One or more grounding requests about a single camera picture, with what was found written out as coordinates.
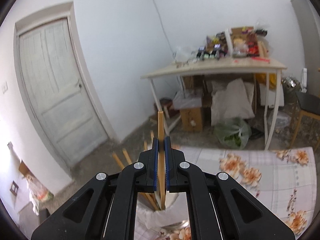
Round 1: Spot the white wooden side table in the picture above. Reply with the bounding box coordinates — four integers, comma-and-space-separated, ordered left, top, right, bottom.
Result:
140, 57, 287, 150

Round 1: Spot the wooden chair black seat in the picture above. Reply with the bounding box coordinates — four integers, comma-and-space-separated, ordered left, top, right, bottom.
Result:
289, 92, 319, 148

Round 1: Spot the clear utensil holder cup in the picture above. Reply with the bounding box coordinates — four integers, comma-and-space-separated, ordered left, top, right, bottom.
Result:
136, 192, 189, 229

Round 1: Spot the green plastic bag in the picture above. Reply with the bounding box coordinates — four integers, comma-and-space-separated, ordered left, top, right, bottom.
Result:
214, 118, 252, 150

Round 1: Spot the clutter box on table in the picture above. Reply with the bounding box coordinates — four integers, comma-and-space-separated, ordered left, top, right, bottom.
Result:
225, 26, 268, 58

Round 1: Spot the cardboard box under table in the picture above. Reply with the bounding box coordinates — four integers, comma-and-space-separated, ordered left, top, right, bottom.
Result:
180, 108, 204, 132

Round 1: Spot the grey refrigerator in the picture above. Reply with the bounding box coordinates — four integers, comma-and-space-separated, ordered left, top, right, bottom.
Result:
291, 0, 319, 95

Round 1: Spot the floral tablecloth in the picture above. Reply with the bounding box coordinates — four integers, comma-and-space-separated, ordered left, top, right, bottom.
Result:
134, 146, 319, 239

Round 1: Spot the white panel door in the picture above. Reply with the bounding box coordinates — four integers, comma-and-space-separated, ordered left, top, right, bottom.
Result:
14, 2, 116, 170

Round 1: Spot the white sack under table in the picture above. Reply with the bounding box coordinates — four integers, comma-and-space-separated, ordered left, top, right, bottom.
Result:
210, 78, 255, 126

